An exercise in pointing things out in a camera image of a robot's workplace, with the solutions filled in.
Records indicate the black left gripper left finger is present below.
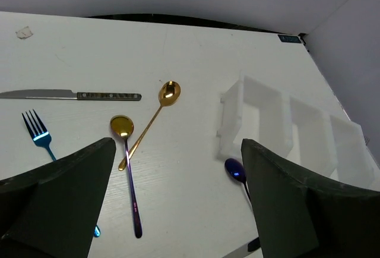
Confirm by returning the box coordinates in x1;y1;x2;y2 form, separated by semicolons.
1;137;116;257

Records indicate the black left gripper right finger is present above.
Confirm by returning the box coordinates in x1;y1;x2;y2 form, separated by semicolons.
241;139;379;257

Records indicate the silver knife dark patterned handle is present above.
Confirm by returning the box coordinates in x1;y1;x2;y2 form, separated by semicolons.
1;89;142;101

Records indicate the dark blue purple spoon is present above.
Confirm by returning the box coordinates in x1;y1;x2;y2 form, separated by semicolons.
224;158;251;200

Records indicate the white three-compartment tray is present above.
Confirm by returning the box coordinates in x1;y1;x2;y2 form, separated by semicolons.
217;73;377;188

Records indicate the long gold spoon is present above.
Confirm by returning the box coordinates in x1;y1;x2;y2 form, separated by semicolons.
118;81;181;171

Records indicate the blue label sticker right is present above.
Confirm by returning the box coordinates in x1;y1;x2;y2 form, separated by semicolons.
278;34;302;44

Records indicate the torn white tape scrap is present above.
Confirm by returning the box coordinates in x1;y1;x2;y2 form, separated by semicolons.
15;26;33;40

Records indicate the gold bowl purple handle spoon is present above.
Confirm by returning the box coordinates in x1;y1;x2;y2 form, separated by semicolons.
110;115;143;238

